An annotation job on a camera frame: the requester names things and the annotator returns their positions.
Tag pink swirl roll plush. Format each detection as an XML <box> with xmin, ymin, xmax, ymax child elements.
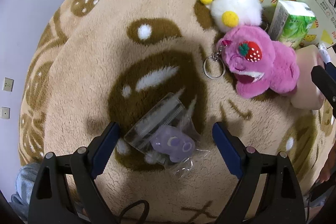
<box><xmin>290</xmin><ymin>45</ymin><xmax>325</xmax><ymax>110</ymax></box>

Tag green tissue pack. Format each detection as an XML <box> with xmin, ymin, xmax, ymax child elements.
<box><xmin>268</xmin><ymin>0</ymin><xmax>316</xmax><ymax>50</ymax></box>

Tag pink plush bear keychain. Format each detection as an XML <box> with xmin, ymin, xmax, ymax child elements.
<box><xmin>203</xmin><ymin>26</ymin><xmax>299</xmax><ymax>99</ymax></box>

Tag white fluffy plush yellow pompoms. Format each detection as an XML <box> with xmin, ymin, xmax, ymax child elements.
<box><xmin>200</xmin><ymin>0</ymin><xmax>263</xmax><ymax>33</ymax></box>

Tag purple toy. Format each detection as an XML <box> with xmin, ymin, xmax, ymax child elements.
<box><xmin>124</xmin><ymin>91</ymin><xmax>210</xmax><ymax>177</ymax></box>

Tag wall socket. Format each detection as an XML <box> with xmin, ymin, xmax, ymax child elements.
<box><xmin>2</xmin><ymin>77</ymin><xmax>14</xmax><ymax>92</ymax></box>

